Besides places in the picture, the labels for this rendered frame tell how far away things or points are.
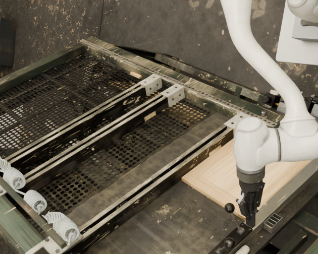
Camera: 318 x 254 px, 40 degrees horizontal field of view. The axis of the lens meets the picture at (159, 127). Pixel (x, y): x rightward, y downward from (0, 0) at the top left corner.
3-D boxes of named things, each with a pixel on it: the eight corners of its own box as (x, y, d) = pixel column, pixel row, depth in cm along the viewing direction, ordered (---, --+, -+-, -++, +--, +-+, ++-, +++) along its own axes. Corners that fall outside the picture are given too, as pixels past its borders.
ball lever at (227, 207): (249, 232, 161) (234, 201, 158) (242, 238, 159) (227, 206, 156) (241, 230, 164) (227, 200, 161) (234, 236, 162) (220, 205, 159)
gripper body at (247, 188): (251, 188, 135) (251, 208, 141) (268, 173, 140) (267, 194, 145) (232, 177, 140) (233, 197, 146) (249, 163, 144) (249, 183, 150)
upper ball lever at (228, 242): (225, 253, 157) (239, 242, 145) (218, 260, 155) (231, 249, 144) (217, 245, 158) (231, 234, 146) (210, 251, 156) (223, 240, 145)
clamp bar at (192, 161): (253, 129, 216) (253, 87, 202) (47, 287, 158) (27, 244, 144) (237, 122, 222) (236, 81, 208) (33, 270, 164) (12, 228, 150)
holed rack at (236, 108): (277, 124, 209) (277, 123, 208) (273, 127, 207) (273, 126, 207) (83, 39, 314) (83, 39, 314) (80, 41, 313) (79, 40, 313)
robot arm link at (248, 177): (271, 161, 136) (271, 174, 139) (248, 148, 142) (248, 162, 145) (253, 176, 131) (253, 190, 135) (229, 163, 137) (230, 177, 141)
